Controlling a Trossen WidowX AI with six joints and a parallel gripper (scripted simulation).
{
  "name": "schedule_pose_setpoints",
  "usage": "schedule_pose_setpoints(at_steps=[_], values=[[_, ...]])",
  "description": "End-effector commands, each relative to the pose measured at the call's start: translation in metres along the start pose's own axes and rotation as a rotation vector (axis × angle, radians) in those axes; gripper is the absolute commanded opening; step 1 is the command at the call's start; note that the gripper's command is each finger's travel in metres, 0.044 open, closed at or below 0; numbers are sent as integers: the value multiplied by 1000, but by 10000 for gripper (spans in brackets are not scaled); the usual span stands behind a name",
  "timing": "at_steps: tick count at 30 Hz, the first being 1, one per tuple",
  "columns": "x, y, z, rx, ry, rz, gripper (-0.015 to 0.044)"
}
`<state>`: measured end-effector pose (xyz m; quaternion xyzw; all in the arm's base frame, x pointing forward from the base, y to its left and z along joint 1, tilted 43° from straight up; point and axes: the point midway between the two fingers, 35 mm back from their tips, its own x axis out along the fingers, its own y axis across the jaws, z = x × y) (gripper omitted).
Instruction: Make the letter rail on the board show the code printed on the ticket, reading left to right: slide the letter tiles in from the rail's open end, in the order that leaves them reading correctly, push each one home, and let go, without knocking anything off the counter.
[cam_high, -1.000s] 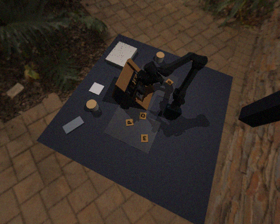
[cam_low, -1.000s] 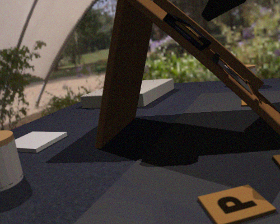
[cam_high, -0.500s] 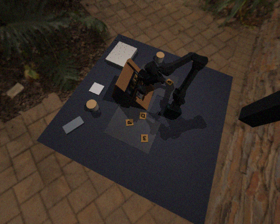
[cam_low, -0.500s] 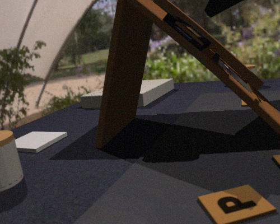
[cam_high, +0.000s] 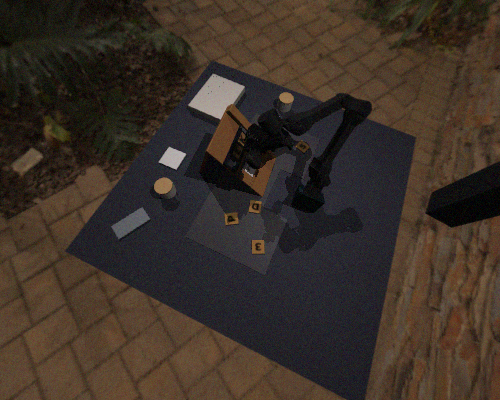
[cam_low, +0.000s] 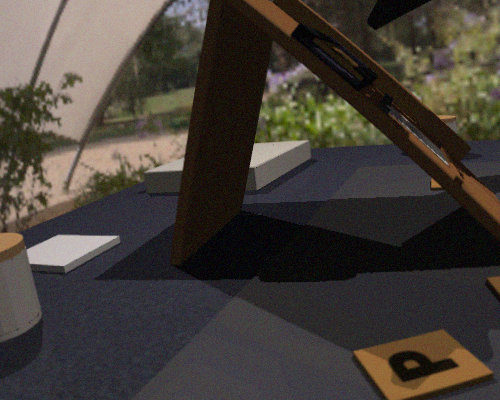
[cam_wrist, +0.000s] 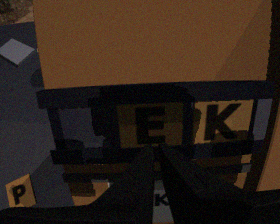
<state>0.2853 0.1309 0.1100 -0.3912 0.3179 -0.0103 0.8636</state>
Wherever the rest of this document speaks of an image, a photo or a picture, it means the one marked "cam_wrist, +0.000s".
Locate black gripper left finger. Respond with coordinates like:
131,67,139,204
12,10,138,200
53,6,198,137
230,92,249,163
0,144,155,224

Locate tan square tile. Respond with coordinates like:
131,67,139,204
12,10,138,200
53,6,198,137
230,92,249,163
5,174,37,207

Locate brown wooden board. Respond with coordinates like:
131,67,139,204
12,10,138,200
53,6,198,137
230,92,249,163
31,0,280,206

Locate grey rectangular tile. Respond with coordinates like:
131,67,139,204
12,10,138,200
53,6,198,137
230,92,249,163
0,38,36,67

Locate white paper ticket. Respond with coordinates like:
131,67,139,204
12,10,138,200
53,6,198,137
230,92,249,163
152,179,174,222

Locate orange tile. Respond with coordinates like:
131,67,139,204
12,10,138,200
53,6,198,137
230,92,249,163
191,99,254,144
116,102,184,148

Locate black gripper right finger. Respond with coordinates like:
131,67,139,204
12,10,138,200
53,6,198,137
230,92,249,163
159,143,280,224

